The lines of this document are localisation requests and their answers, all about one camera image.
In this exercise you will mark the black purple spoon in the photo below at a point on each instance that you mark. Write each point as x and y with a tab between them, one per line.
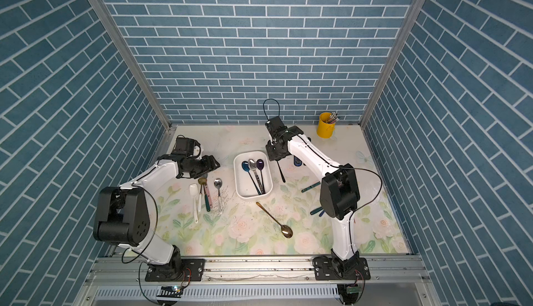
260	164

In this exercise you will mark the gold long spoon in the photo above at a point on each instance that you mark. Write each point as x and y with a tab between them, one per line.
285	229

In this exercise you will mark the white plastic storage box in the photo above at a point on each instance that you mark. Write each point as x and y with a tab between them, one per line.
243	184

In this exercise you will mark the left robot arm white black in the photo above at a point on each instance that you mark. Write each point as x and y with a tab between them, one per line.
122	217

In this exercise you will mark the silver spoon clear handle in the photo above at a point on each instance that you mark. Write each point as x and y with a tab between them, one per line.
218	183

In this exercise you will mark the teal handled spoon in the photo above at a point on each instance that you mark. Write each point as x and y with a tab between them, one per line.
306	189
281	172

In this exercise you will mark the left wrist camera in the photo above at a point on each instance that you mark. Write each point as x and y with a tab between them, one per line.
187	147

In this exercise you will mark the pens in cup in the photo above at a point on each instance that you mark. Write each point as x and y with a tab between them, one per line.
333	118

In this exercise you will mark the blue stapler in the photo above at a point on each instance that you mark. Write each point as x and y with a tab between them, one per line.
297	162

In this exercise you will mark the blue metal spoon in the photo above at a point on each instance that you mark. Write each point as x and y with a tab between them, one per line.
246	168

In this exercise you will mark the pink handled spoon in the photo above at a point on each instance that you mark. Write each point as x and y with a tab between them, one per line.
208	199

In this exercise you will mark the silver spoon marbled handle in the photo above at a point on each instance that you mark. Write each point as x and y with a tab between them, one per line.
253	166

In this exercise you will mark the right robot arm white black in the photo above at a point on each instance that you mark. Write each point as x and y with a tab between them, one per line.
339	186

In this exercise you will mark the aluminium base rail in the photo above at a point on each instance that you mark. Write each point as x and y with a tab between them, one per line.
312	268

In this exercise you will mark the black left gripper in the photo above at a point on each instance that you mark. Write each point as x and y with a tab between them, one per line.
209	165

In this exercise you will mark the white plastic spoon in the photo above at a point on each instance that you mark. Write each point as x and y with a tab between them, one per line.
194	193

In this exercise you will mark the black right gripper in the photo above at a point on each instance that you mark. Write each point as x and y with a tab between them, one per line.
271	157

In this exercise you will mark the yellow pen cup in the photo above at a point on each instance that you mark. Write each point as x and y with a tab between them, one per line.
325	130

